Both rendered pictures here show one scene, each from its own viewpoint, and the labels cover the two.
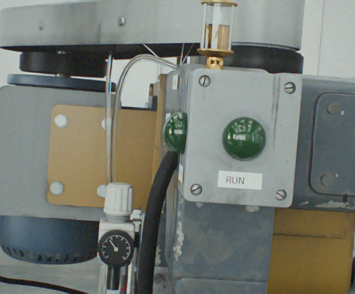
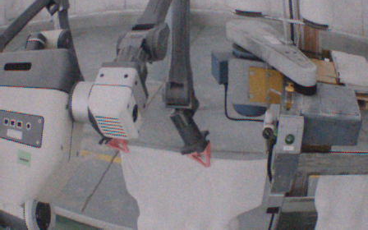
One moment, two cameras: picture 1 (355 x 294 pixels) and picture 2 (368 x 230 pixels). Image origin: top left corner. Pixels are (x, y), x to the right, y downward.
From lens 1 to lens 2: 0.74 m
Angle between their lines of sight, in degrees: 30
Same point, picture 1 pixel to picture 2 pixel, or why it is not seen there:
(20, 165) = (238, 86)
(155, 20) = (278, 62)
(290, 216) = not seen: hidden behind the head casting
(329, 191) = (311, 141)
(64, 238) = (255, 109)
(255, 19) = (302, 78)
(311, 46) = not seen: outside the picture
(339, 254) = not seen: hidden behind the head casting
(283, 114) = (299, 132)
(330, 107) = (313, 122)
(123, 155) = (273, 85)
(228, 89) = (287, 127)
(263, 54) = (305, 89)
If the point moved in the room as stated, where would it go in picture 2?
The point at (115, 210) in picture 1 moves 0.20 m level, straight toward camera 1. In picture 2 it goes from (268, 121) to (260, 155)
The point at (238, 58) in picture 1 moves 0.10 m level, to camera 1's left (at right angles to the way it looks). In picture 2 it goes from (298, 89) to (268, 84)
